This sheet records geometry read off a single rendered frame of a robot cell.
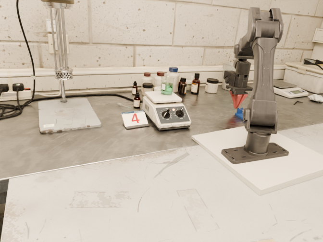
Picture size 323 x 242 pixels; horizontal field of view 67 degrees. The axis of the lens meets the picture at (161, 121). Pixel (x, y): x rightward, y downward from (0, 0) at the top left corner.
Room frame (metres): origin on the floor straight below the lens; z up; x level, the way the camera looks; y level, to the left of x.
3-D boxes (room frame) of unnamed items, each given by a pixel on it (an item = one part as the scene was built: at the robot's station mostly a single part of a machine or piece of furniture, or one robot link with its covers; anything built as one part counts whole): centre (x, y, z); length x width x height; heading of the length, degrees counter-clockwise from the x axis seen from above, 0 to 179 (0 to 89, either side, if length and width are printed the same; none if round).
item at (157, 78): (1.27, 0.02, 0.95); 0.06 x 0.06 x 0.11
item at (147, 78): (1.26, 0.09, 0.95); 0.06 x 0.06 x 0.10
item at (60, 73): (0.88, 0.37, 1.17); 0.07 x 0.07 x 0.25
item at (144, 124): (0.83, 0.10, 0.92); 0.09 x 0.06 x 0.04; 120
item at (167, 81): (0.96, -0.01, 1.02); 0.06 x 0.05 x 0.08; 172
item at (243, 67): (1.06, -0.33, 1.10); 0.07 x 0.06 x 0.07; 174
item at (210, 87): (1.36, -0.27, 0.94); 0.07 x 0.07 x 0.07
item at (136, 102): (1.02, 0.11, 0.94); 0.03 x 0.03 x 0.07
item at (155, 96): (0.94, 0.00, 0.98); 0.12 x 0.12 x 0.01; 23
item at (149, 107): (0.91, -0.01, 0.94); 0.22 x 0.13 x 0.08; 23
